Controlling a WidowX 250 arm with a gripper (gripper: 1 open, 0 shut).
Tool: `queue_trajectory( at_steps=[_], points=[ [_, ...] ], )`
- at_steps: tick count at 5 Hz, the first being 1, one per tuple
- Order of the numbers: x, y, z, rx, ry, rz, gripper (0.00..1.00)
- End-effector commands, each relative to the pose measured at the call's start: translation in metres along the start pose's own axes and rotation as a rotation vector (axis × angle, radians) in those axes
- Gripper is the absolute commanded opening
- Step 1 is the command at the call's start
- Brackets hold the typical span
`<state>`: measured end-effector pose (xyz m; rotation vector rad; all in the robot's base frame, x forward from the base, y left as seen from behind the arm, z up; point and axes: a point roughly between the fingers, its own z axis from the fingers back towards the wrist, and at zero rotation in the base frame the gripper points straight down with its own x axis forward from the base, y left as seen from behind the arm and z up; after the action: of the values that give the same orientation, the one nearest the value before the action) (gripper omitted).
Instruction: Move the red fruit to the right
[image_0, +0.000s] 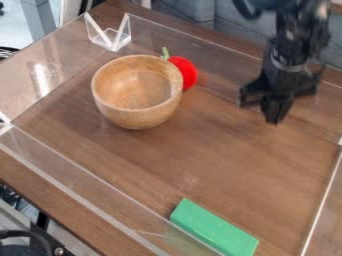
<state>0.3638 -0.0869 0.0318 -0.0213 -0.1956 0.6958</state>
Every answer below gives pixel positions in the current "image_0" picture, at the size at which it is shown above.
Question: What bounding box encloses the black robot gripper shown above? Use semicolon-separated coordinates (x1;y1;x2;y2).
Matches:
239;64;323;124

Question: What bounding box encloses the red plush strawberry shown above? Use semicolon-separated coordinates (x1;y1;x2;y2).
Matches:
162;47;198;90

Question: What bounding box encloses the wooden bowl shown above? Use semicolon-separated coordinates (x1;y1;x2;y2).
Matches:
91;55;183;130

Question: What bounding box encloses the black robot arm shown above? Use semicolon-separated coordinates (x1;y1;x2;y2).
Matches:
232;0;331;124

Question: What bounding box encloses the green rectangular block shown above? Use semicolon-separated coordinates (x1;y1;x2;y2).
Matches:
170;198;259;256

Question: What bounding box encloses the clear acrylic tray enclosure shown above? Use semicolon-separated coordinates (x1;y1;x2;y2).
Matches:
0;13;342;256

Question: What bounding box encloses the black metal table bracket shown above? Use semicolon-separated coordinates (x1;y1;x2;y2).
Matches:
29;213;76;256

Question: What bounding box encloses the black cable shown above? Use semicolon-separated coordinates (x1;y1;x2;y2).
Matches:
0;229;53;256

